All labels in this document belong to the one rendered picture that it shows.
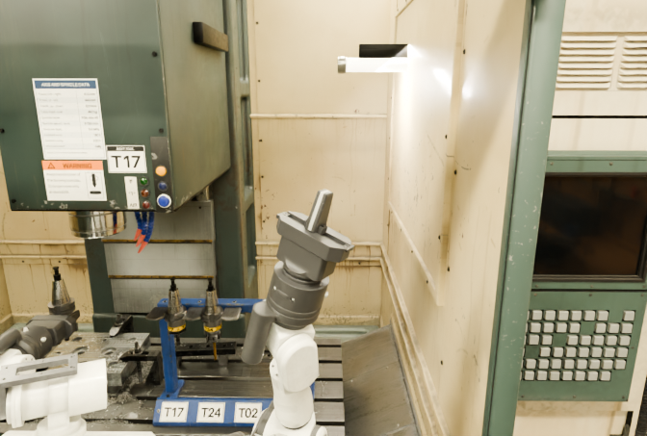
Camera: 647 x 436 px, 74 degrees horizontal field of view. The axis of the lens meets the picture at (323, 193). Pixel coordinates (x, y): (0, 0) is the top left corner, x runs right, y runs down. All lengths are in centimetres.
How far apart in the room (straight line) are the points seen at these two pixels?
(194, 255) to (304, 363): 128
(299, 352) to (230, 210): 125
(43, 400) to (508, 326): 67
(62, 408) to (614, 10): 130
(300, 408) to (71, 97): 91
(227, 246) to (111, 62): 100
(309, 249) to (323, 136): 154
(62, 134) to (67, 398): 75
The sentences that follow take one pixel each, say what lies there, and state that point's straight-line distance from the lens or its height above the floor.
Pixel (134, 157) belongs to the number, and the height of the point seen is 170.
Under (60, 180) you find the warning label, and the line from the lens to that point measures 132.
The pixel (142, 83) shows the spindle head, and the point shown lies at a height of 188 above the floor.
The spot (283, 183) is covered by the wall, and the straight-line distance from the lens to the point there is 218.
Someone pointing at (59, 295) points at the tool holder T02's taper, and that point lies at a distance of 138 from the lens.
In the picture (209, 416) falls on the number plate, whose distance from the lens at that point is 147.
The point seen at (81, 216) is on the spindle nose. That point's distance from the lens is 147.
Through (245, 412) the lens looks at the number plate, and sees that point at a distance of 145.
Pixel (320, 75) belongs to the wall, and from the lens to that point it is 212.
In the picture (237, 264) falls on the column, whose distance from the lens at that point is 196.
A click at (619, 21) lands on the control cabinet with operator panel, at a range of 127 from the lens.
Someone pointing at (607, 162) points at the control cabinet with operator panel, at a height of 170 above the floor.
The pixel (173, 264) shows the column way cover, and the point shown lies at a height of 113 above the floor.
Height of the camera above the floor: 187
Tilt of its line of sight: 14 degrees down
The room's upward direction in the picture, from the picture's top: straight up
